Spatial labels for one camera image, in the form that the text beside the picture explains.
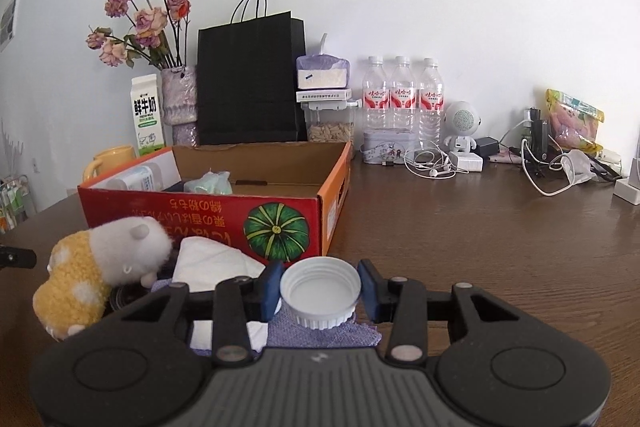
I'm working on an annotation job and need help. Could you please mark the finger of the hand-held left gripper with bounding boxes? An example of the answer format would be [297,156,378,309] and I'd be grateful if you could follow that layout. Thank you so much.
[0,244,37,270]

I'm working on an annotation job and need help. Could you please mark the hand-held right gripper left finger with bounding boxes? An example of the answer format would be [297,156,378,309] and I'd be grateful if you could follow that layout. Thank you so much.
[117,261,285,367]

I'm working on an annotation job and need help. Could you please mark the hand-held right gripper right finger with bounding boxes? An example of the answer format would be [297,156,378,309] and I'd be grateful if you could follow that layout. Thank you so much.
[356,259,523,363]

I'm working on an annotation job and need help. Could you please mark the white screw cap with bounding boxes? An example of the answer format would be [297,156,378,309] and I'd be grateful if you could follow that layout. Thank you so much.
[279,258,362,330]

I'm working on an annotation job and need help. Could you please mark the white pad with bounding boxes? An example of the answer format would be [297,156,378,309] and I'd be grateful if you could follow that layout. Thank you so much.
[172,237,271,353]

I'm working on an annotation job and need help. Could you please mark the yellow white plush toy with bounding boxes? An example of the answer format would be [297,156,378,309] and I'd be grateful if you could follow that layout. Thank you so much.
[32,216,171,342]

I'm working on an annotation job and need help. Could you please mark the purple knitted cloth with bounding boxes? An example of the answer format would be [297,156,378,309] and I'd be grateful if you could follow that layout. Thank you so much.
[150,277,383,350]

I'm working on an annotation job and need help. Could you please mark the red cardboard box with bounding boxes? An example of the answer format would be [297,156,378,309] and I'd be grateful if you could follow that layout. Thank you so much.
[77,141,353,265]

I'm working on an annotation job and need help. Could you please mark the white green diaper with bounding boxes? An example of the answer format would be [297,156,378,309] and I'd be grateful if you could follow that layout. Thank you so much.
[181,169,235,196]

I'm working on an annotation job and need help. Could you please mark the translucent plastic bottle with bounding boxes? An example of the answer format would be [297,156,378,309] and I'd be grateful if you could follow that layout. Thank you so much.
[102,164,182,192]

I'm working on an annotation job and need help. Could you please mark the white earphones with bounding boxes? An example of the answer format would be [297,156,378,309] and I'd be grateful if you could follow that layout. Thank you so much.
[402,146,458,180]

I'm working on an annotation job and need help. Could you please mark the yellow mug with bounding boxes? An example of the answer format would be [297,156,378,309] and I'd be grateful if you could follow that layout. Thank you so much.
[82,146,138,182]

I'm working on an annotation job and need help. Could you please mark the printed metal tin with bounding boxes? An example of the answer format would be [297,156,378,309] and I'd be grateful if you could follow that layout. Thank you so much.
[362,129,418,166]

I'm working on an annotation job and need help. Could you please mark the white charger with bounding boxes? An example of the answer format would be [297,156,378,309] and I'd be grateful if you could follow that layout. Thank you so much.
[450,151,485,172]

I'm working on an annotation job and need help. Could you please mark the clear seed container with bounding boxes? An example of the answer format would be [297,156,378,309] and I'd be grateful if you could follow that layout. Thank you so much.
[301,99,360,144]

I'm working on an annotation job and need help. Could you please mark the black power adapter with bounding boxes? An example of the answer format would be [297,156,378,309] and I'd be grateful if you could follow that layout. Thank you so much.
[474,137,501,158]

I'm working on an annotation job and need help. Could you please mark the white green milk carton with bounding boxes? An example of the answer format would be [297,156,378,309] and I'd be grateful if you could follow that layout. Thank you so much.
[131,74,166,158]

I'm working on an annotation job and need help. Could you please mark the clear water bottle red label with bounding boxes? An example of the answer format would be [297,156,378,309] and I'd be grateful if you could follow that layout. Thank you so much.
[361,56,391,132]
[389,56,418,132]
[416,58,446,150]

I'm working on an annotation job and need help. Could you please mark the white robot-shaped speaker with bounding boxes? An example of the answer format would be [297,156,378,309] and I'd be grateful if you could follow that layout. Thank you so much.
[442,101,483,154]

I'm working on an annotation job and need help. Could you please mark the white flat box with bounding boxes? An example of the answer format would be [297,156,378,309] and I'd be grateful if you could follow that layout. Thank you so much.
[296,89,353,104]

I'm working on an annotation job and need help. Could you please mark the purple white vase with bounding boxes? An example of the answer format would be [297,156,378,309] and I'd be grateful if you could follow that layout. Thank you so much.
[160,66,199,146]

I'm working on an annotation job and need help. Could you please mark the black paper bag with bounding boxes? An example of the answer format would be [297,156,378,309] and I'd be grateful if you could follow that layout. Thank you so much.
[196,0,308,146]

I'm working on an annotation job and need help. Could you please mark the purple tissue pack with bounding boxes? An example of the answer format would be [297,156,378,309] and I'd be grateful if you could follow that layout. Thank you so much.
[295,33,351,90]

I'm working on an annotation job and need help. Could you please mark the black power bank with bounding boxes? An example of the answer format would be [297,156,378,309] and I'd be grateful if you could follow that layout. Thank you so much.
[522,107,551,158]

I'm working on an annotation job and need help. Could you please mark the white face mask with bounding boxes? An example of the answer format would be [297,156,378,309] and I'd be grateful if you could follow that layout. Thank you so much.
[550,149,600,184]

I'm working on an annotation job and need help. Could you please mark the yellow pink snack packet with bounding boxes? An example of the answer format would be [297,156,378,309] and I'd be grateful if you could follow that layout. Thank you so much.
[545,88,605,152]

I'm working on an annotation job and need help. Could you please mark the dried pink rose bouquet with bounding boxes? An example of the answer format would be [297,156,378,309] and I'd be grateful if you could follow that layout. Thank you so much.
[86,0,193,70]

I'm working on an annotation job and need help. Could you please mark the white charging dock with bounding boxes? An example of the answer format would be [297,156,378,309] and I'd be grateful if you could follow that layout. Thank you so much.
[612,157,640,206]

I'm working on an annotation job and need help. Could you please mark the wire storage rack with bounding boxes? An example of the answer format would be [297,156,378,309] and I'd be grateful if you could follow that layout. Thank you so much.
[0,174,32,235]

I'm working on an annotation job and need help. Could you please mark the white charging cable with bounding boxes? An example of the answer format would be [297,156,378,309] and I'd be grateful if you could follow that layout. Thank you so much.
[520,139,576,198]

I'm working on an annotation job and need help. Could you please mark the wall poster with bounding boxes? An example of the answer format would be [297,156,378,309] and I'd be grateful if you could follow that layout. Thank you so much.
[0,0,22,52]

